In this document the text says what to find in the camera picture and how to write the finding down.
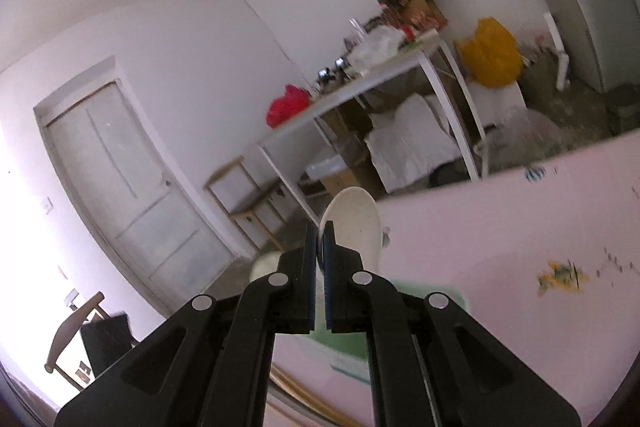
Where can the white sack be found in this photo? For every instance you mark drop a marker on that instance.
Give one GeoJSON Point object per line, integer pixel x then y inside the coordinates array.
{"type": "Point", "coordinates": [415, 142]}

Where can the clear bottle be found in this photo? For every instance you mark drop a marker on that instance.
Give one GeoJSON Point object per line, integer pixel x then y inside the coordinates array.
{"type": "Point", "coordinates": [356, 32]}

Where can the white flat board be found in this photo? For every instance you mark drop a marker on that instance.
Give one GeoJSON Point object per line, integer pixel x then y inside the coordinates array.
{"type": "Point", "coordinates": [557, 52]}

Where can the white side table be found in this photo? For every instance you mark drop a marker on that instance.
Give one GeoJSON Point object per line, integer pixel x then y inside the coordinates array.
{"type": "Point", "coordinates": [370, 79]}

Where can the small cardboard box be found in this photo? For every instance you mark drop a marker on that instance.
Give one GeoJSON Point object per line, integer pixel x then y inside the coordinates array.
{"type": "Point", "coordinates": [350, 182]}

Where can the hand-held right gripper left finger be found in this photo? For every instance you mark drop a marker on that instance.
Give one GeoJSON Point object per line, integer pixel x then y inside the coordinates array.
{"type": "Point", "coordinates": [295, 297]}

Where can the yellow plastic bag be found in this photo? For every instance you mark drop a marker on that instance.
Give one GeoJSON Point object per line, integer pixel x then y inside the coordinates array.
{"type": "Point", "coordinates": [490, 52]}

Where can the grey flat box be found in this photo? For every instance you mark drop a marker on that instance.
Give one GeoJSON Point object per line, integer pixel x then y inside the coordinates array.
{"type": "Point", "coordinates": [327, 164]}

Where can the red plastic bag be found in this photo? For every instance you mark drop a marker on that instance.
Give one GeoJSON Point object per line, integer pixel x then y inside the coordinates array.
{"type": "Point", "coordinates": [286, 107]}

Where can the white plastic rice spoon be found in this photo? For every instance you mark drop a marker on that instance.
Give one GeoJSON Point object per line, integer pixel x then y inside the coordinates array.
{"type": "Point", "coordinates": [352, 217]}

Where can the white door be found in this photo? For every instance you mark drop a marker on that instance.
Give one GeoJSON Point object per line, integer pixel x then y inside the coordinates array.
{"type": "Point", "coordinates": [125, 187]}

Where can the wooden chair dark seat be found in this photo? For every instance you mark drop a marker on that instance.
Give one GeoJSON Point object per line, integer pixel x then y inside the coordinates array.
{"type": "Point", "coordinates": [250, 202]}
{"type": "Point", "coordinates": [100, 337]}

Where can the cluttered pile of packages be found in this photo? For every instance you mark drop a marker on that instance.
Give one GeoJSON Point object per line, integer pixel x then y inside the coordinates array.
{"type": "Point", "coordinates": [410, 7]}

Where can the pink printed tablecloth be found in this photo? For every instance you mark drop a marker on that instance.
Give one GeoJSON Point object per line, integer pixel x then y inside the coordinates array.
{"type": "Point", "coordinates": [500, 232]}

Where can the clear plastic bag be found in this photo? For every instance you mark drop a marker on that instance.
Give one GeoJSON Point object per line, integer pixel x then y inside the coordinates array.
{"type": "Point", "coordinates": [532, 132]}

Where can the dark green bag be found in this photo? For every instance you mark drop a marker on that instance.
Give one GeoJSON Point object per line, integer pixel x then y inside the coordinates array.
{"type": "Point", "coordinates": [540, 74]}

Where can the black device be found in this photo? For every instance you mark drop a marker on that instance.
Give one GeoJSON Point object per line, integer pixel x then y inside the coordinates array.
{"type": "Point", "coordinates": [325, 74]}
{"type": "Point", "coordinates": [341, 63]}

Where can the white plastic bag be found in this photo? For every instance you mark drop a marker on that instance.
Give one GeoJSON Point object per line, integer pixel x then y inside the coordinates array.
{"type": "Point", "coordinates": [377, 44]}

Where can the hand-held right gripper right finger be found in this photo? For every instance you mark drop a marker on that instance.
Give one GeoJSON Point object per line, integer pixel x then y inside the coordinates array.
{"type": "Point", "coordinates": [345, 297]}

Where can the mint green utensil holder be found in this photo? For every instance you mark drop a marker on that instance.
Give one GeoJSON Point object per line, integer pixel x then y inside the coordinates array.
{"type": "Point", "coordinates": [345, 349]}

